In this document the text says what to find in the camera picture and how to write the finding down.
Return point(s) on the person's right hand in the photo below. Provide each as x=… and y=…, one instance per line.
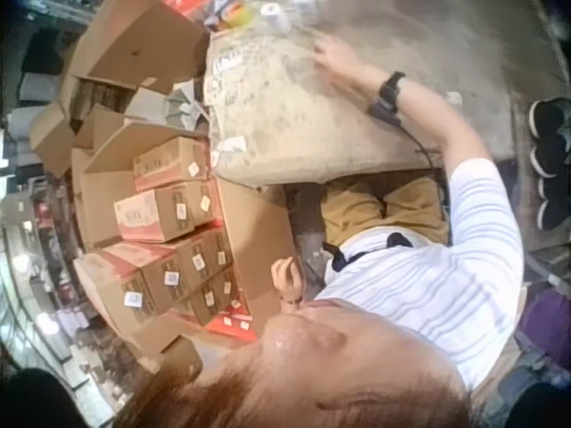
x=345, y=62

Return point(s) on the black wrist band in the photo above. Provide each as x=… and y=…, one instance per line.
x=391, y=91

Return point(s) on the red printed cardboard box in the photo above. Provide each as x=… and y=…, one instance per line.
x=196, y=256
x=160, y=214
x=209, y=296
x=129, y=290
x=171, y=162

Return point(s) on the cluttered store shelf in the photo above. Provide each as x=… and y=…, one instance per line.
x=31, y=276

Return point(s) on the flat red box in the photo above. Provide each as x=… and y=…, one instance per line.
x=234, y=324

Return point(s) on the yellow green tape roll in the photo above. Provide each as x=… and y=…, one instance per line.
x=238, y=15

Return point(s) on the heap of grey paper scraps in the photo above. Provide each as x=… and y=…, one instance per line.
x=185, y=107

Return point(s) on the small brown cardboard carton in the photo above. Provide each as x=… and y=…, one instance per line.
x=51, y=136

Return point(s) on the white tape roll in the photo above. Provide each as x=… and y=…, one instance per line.
x=273, y=12

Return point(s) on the open carton with raised flaps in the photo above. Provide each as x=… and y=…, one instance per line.
x=256, y=223

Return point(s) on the white paper label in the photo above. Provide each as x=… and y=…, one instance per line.
x=234, y=144
x=453, y=98

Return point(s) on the purple cloth bag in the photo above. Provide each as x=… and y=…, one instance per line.
x=546, y=321

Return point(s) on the person's left hand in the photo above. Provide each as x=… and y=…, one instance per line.
x=287, y=281

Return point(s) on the large open cardboard carton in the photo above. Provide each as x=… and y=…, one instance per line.
x=134, y=44

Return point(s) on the black shoe with white sole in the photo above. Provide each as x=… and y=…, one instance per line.
x=551, y=134
x=554, y=200

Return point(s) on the person's legs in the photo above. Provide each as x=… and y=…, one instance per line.
x=401, y=207

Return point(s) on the grey table leg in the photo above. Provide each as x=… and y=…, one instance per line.
x=308, y=223

